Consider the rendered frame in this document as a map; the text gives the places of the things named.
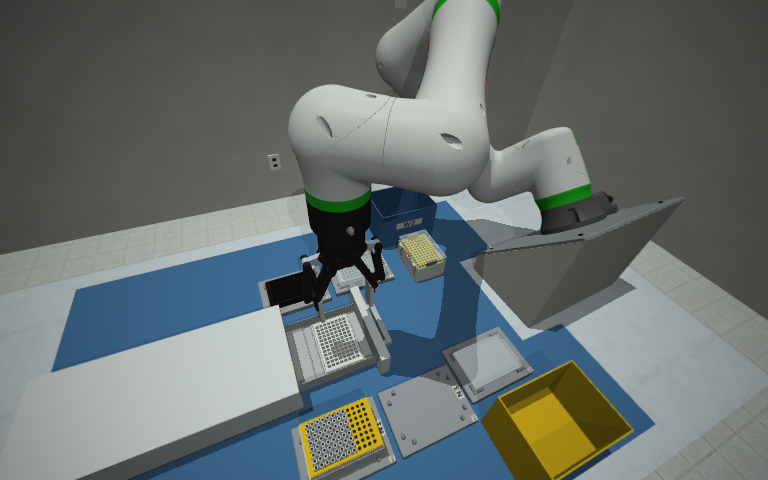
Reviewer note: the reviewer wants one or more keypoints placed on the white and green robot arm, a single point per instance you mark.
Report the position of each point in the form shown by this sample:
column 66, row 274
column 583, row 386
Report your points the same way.
column 436, row 141

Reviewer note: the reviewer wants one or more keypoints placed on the blue bench mat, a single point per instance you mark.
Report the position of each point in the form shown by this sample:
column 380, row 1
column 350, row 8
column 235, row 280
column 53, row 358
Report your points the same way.
column 422, row 319

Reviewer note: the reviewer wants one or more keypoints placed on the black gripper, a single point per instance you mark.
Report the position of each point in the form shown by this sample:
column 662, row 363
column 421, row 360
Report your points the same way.
column 334, row 256

